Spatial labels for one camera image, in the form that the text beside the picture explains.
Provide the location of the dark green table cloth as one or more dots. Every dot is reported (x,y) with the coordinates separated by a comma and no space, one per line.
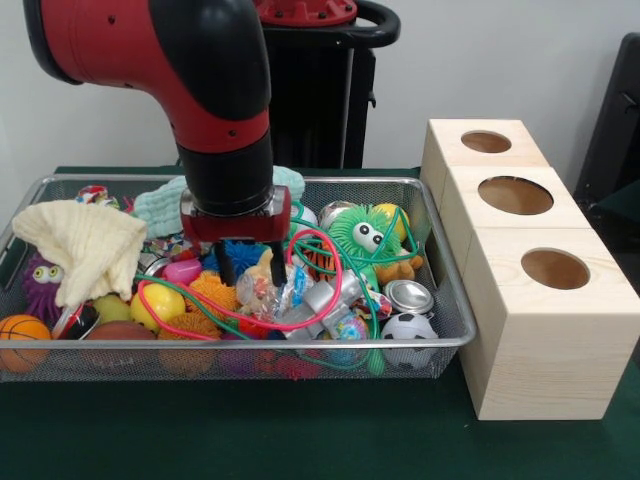
(250,430)

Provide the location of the green spiky monster toy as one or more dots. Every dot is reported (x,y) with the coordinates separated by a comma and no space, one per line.
(350,240)

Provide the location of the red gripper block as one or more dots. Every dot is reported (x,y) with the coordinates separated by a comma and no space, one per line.
(235,230)

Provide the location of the yellow ball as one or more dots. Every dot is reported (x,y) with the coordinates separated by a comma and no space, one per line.
(392,210)

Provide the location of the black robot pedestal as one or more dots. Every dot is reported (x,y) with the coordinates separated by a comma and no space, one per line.
(320,100)

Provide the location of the black and white soccer ball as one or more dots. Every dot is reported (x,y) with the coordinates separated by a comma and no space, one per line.
(407,330)

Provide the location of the purple spiky monster toy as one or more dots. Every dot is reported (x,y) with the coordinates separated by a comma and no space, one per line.
(40,295)

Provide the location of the cream yellow cloth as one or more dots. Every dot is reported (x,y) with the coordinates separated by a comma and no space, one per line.
(85,245)

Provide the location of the black upright panel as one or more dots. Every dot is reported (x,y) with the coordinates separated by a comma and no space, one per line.
(620,125)

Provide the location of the mint green cloth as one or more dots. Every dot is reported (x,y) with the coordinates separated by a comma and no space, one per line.
(160,205)

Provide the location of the silver robot toy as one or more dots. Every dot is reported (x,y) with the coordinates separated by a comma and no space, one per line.
(345,295)

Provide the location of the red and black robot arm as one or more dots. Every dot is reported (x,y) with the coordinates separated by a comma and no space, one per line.
(150,60)

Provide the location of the brown teddy bear toy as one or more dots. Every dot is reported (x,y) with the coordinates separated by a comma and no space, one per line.
(400,270)

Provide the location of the wooden box with three holes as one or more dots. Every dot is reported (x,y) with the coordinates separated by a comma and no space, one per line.
(550,325)

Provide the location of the orange basketball toy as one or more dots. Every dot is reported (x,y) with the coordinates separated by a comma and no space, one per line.
(22,332)

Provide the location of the crushed silver can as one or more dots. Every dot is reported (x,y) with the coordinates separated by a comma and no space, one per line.
(410,296)

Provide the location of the clear bottle with blue label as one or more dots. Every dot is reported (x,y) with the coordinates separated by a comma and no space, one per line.
(280,305)

